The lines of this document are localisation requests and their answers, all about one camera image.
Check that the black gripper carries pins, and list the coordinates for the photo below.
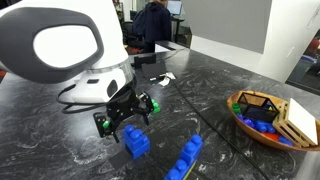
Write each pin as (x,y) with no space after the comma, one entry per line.
(124,105)

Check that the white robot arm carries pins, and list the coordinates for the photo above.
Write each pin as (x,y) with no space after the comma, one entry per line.
(53,41)

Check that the small green block near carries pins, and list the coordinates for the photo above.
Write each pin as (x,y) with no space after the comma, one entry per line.
(105,124)

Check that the small green block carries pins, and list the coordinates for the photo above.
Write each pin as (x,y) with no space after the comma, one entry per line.
(105,124)
(156,107)

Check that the small green block far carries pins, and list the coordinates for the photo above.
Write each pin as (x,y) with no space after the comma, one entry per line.
(156,107)

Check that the square blue base block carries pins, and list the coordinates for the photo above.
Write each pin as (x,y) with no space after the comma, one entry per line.
(138,146)

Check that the long blue building block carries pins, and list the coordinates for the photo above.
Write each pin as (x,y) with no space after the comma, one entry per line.
(188,155)

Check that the yellow block under long block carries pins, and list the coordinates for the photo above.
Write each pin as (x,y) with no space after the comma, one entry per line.
(189,171)

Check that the black power outlet box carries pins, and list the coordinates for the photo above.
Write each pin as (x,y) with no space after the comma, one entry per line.
(151,67)

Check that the white paper tag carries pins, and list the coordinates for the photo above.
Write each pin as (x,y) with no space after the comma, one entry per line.
(167,78)

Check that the person in blue hoodie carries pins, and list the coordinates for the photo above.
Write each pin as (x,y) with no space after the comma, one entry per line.
(153,23)

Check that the computer monitor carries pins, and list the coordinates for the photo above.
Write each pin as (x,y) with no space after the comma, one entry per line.
(174,6)

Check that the wooden bowl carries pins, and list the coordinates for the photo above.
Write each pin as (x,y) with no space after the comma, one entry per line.
(261,131)

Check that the wooden crate with white board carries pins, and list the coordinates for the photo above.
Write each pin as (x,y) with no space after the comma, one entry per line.
(296,124)

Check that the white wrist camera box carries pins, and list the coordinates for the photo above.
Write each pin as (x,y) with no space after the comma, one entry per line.
(98,87)

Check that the black wire frame basket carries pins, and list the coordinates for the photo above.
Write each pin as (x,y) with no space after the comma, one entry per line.
(257,107)

